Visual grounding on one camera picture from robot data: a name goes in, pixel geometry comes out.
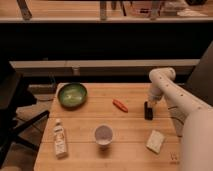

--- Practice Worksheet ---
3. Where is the black eraser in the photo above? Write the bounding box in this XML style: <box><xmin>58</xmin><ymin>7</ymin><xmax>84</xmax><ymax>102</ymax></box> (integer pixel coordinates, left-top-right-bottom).
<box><xmin>144</xmin><ymin>102</ymin><xmax>153</xmax><ymax>120</ymax></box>

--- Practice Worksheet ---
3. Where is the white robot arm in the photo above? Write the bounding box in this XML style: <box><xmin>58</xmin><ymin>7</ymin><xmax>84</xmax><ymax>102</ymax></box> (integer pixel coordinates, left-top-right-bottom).
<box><xmin>148</xmin><ymin>67</ymin><xmax>213</xmax><ymax>171</ymax></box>

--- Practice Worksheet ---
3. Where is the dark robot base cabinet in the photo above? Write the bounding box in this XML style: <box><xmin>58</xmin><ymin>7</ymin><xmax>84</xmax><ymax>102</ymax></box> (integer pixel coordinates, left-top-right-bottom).
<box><xmin>184</xmin><ymin>41</ymin><xmax>213</xmax><ymax>106</ymax></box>

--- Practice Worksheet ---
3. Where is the orange carrot toy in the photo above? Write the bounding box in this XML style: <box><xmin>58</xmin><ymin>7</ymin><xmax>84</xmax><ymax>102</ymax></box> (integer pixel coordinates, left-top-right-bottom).
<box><xmin>112</xmin><ymin>99</ymin><xmax>128</xmax><ymax>113</ymax></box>

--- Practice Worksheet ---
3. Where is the white sponge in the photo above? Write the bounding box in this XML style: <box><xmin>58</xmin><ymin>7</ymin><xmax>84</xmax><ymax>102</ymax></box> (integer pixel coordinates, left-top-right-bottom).
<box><xmin>146</xmin><ymin>130</ymin><xmax>165</xmax><ymax>154</ymax></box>

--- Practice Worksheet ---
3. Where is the white paper cup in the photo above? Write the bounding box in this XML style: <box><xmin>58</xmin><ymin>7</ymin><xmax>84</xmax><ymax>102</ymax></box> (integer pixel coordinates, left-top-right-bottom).
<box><xmin>94</xmin><ymin>125</ymin><xmax>113</xmax><ymax>148</ymax></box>

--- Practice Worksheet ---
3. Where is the green bowl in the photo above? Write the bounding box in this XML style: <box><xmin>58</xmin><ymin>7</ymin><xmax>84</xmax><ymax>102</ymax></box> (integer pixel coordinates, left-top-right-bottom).
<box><xmin>57</xmin><ymin>83</ymin><xmax>87</xmax><ymax>108</ymax></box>

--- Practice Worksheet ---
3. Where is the white plastic bottle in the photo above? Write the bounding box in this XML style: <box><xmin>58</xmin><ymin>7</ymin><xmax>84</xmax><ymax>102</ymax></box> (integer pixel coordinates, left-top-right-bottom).
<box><xmin>53</xmin><ymin>119</ymin><xmax>68</xmax><ymax>158</ymax></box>

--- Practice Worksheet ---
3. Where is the black office chair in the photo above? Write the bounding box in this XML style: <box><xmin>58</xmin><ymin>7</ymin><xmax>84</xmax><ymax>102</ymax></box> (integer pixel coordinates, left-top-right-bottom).
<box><xmin>0</xmin><ymin>60</ymin><xmax>49</xmax><ymax>168</ymax></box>

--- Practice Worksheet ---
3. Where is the grey metal rail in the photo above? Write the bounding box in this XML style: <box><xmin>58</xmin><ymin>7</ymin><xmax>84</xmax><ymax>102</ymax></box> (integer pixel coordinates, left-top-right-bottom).
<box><xmin>11</xmin><ymin>59</ymin><xmax>199</xmax><ymax>77</ymax></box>

